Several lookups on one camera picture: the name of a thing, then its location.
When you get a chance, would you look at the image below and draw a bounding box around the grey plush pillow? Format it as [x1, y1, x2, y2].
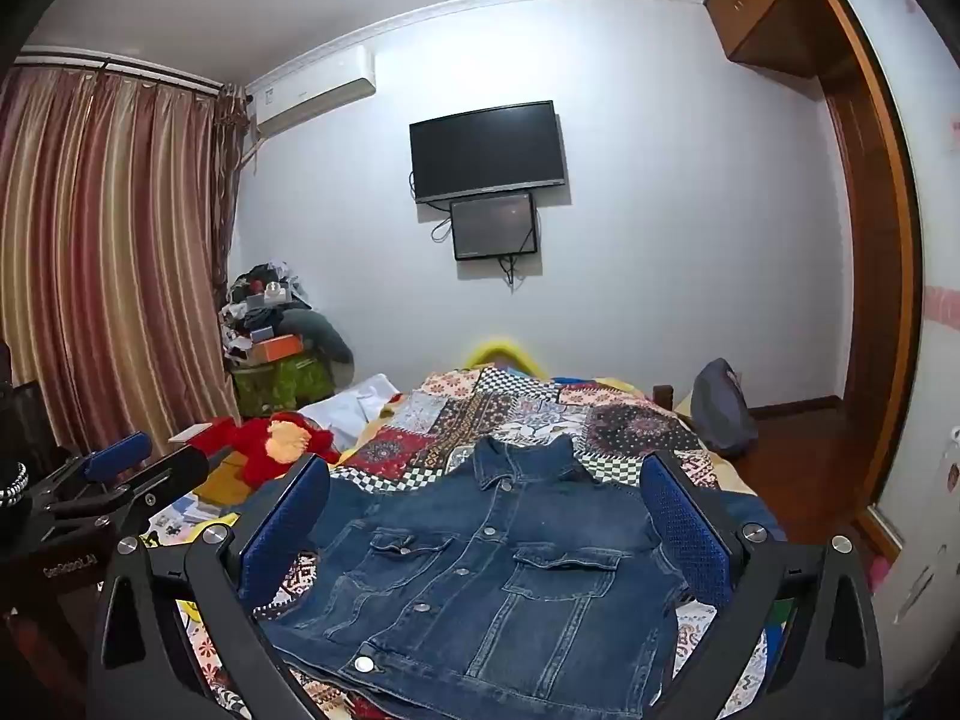
[277, 309, 355, 385]

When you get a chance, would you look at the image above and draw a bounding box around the white cloth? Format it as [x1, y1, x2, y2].
[298, 373, 404, 452]

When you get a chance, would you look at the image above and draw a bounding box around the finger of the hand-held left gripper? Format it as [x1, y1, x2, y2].
[30, 431, 155, 500]
[45, 445, 212, 533]

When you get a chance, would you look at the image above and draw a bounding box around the black wall television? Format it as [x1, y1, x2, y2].
[409, 100, 567, 205]

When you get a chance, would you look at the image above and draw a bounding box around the orange box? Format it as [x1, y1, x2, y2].
[247, 335, 305, 366]

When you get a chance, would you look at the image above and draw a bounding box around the wooden wardrobe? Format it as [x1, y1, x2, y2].
[705, 0, 960, 623]

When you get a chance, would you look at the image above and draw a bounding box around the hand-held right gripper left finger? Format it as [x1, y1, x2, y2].
[86, 454, 335, 720]

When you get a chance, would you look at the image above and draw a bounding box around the grey blue backpack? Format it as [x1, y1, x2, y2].
[690, 358, 760, 457]

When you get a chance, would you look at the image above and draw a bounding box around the pile of household clutter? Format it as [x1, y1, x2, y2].
[219, 262, 312, 365]

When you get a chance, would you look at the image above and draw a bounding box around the green patterned box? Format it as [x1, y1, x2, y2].
[231, 356, 335, 419]

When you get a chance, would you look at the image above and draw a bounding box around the striped brown curtain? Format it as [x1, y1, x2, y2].
[0, 64, 242, 462]

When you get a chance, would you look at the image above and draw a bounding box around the patchwork printed quilt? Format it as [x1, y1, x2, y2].
[172, 366, 788, 720]

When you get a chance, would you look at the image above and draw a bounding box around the red plush toy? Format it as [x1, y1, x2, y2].
[191, 411, 340, 485]

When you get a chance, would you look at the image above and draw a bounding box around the yellow printed bedsheet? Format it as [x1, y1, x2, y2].
[146, 454, 252, 548]

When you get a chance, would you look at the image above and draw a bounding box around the yellow plush cushion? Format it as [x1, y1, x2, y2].
[465, 337, 545, 377]

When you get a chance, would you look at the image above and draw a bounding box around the small black wall monitor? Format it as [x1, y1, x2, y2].
[450, 191, 541, 262]

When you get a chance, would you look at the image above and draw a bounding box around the white air conditioner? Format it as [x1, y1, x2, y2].
[246, 45, 377, 142]

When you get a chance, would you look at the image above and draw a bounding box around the blue denim jacket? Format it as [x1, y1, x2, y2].
[251, 435, 785, 720]

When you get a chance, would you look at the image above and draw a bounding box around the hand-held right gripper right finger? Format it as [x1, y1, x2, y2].
[640, 450, 886, 720]

